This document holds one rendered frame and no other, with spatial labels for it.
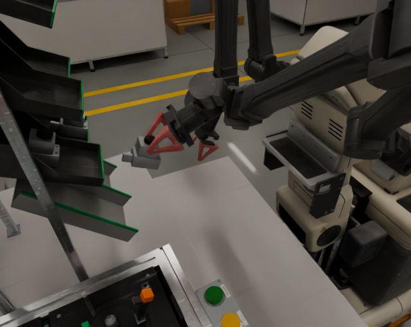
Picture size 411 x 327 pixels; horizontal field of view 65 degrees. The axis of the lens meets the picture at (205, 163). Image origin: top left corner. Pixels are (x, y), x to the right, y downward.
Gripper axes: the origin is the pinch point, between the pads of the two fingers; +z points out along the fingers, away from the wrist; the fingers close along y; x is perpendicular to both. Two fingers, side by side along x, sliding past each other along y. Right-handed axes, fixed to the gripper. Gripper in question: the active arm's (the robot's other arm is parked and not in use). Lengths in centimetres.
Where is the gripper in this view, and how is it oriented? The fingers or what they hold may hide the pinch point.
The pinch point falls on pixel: (149, 145)
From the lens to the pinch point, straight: 74.4
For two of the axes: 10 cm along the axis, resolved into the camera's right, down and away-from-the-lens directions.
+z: -8.4, 5.3, 0.9
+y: 2.8, 5.8, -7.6
